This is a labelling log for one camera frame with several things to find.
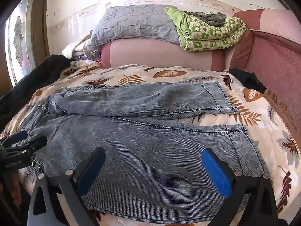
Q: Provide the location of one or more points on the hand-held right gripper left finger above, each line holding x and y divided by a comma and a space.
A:
90, 171

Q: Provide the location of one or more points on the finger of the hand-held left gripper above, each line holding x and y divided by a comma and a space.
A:
20, 136
35, 144

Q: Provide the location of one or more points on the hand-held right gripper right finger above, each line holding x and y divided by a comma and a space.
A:
217, 171

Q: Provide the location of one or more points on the light blue denim pants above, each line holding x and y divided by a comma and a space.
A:
152, 146

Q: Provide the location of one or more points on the person's left hand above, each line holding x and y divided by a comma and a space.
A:
13, 186

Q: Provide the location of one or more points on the large black garment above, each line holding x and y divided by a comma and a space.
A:
35, 80

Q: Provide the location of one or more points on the small black cloth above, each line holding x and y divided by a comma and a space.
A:
249, 78

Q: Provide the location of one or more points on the stained glass window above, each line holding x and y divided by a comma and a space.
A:
20, 35

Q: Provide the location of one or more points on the white pillow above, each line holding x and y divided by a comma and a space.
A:
75, 48

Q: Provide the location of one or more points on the cream leaf-print blanket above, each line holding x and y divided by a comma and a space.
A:
164, 74

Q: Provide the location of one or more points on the green patterned blanket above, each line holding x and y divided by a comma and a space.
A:
207, 37

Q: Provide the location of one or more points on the crumpled grey cloth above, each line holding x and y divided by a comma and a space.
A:
211, 17

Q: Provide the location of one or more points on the grey quilted blanket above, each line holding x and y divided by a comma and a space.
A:
136, 23

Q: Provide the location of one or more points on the wooden window frame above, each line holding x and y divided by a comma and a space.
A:
40, 16

